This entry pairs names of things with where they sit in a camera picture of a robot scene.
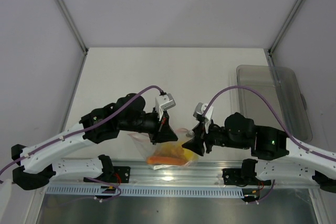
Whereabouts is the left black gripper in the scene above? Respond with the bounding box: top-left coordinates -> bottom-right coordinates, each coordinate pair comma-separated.
119,107 -> 178,145

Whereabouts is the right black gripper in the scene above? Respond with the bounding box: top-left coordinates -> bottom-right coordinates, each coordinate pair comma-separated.
182,118 -> 249,156

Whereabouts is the yellow toy mango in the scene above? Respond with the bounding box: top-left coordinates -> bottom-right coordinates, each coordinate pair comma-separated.
183,148 -> 199,162

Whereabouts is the clear zip top bag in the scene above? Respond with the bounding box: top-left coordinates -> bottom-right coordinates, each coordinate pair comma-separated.
129,128 -> 198,170

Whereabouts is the red toy meat slice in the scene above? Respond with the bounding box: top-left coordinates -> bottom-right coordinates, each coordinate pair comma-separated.
146,156 -> 187,166

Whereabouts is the orange toy food piece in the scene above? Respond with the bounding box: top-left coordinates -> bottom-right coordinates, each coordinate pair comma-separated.
157,143 -> 183,157

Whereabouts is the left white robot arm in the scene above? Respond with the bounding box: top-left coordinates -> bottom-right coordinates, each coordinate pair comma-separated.
11,92 -> 178,190

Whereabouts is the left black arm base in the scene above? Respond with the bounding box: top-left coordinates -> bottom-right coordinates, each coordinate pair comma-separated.
90,155 -> 131,184

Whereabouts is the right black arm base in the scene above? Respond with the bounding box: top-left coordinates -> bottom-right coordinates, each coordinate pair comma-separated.
222,159 -> 272,187

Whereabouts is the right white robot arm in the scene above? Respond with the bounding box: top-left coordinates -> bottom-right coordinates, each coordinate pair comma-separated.
182,113 -> 335,193

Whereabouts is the clear plastic food tray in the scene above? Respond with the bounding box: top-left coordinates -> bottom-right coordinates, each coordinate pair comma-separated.
236,65 -> 312,143

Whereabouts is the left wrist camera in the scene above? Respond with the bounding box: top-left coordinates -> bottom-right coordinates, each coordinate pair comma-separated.
154,93 -> 176,120

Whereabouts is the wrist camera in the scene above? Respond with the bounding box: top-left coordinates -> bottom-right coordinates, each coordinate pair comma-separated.
154,93 -> 176,120
193,102 -> 214,133

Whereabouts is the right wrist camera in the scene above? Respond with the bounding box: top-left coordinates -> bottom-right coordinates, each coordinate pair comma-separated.
193,102 -> 214,133

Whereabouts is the aluminium rail frame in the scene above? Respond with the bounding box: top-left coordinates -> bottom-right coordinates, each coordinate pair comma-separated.
35,159 -> 321,188

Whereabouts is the slotted cable duct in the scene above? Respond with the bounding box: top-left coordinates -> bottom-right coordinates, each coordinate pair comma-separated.
46,184 -> 244,198

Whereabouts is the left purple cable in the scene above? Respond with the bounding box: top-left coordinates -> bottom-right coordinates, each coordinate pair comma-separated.
0,85 -> 165,204

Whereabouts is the left corner frame post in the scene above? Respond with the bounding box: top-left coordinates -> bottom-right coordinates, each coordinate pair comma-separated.
54,0 -> 88,55

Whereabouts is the corner frame post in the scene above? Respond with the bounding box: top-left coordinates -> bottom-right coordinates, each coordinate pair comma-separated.
54,0 -> 88,55
268,0 -> 306,57

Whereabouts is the right corner frame post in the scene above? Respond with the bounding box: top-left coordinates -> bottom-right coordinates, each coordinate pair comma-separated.
268,0 -> 306,57

